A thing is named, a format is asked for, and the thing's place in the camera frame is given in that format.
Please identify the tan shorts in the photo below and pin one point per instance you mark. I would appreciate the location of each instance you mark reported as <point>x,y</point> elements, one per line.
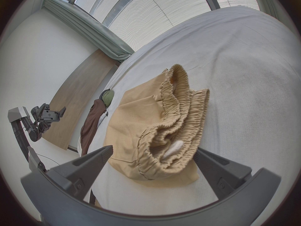
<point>141,121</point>

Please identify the green garment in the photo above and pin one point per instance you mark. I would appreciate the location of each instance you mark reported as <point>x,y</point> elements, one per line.
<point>108,98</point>

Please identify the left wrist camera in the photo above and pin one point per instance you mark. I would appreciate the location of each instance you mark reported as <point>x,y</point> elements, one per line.
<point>44,107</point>

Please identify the bed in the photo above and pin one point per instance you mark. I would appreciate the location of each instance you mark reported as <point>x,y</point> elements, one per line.
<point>235,67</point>

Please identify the pale grey garment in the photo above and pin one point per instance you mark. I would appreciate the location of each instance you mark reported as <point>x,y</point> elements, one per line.
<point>102,119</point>

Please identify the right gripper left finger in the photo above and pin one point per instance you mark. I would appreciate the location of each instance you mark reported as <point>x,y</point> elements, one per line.
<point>87,171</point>

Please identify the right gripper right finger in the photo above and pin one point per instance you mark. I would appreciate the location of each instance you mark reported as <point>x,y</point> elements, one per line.
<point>221,175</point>

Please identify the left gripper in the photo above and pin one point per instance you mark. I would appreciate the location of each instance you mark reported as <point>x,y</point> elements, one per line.
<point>50,116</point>

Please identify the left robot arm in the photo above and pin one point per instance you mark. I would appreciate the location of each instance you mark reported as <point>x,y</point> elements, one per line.
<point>17,113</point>

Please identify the grey-green curtain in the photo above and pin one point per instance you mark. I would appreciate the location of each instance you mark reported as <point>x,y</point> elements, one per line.
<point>265,1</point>
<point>94,32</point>

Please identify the window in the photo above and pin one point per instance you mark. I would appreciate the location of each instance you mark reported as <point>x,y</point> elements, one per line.
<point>152,13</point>

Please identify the brown shorts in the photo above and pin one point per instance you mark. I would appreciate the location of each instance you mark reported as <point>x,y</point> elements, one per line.
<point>90,126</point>

